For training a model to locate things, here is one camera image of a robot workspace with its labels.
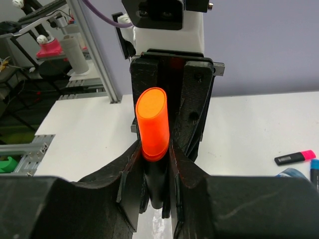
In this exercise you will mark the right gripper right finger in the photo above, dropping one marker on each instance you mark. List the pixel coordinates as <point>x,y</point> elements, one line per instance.
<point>229,207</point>

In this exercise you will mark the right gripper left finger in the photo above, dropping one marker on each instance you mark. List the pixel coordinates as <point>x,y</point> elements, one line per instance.
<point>102,205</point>

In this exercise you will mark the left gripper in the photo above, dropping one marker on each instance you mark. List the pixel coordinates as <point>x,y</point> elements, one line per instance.
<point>197,77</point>

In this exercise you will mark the orange cap black highlighter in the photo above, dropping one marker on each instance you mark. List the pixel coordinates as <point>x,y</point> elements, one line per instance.
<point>152,118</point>

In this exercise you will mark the pink cap black highlighter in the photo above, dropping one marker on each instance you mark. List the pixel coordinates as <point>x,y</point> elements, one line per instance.
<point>295,157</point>

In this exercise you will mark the blue cap black highlighter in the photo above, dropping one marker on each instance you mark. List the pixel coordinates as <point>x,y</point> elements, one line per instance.
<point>314,173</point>

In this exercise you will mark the blue jar left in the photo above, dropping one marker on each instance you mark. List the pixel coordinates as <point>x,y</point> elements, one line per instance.
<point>291,172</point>

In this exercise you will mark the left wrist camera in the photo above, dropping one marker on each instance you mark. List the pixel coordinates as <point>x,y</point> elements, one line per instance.
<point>168,25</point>

